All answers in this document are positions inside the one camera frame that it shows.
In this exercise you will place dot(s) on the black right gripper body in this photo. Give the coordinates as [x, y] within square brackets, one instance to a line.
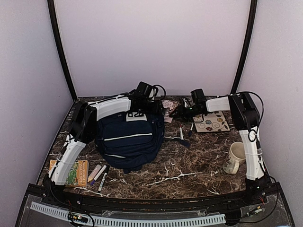
[186, 115]

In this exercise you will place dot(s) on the pink illustrated paperback book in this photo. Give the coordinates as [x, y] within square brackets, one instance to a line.
[169, 107]

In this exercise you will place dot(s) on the navy blue student backpack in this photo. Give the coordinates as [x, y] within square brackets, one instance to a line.
[129, 142]

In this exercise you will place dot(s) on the green Storey Treehouse book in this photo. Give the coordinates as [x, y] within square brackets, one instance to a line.
[78, 174]

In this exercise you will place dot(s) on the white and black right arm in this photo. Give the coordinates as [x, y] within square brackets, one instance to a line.
[246, 119]

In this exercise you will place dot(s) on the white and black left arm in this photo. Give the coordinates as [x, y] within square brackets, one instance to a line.
[83, 125]

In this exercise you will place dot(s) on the white marker red cap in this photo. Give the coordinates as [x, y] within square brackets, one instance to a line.
[181, 133]

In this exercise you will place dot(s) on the white marker blue cap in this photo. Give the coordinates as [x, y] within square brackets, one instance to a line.
[191, 129]

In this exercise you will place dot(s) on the floral patterned notebook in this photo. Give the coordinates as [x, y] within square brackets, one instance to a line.
[212, 122]

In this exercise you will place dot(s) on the cream ceramic mug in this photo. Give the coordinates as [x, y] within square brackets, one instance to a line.
[234, 158]

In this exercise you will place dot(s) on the white marker purple cap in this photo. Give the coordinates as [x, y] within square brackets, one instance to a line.
[98, 174]

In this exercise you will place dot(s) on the white marker black cap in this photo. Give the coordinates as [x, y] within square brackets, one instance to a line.
[102, 182]

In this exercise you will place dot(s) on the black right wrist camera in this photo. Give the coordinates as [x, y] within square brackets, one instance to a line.
[186, 102]

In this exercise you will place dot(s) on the black front table rail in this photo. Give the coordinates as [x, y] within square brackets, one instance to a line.
[224, 203]

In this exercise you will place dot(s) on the grey slotted cable duct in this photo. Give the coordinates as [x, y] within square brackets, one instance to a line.
[127, 219]

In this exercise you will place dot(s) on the black right corner frame post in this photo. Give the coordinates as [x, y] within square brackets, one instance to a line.
[245, 47]

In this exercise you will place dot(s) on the black corner frame post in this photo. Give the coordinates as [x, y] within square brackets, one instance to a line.
[245, 47]
[59, 47]

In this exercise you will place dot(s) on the black left corner frame post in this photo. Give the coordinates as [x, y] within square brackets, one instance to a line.
[59, 47]

